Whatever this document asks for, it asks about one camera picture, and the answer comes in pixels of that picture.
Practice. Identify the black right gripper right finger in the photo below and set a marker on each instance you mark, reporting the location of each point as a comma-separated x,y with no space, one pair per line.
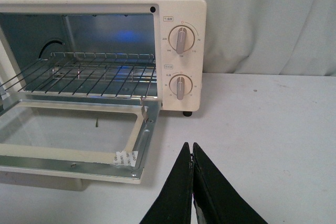
215,199

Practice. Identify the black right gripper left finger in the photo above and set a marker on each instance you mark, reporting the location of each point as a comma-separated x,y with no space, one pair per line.
173,204

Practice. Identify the glass oven door with handle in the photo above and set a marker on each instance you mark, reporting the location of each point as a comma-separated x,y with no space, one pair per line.
52,141

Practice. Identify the white Toshiba toaster oven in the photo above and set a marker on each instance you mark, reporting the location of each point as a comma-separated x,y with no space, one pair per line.
127,52

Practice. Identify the lower timer knob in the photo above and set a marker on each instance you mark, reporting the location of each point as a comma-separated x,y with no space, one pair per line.
180,85

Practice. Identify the upper temperature knob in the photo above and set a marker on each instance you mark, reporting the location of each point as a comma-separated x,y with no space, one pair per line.
181,39

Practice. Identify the metal wire oven rack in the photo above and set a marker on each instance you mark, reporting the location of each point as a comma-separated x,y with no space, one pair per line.
87,74

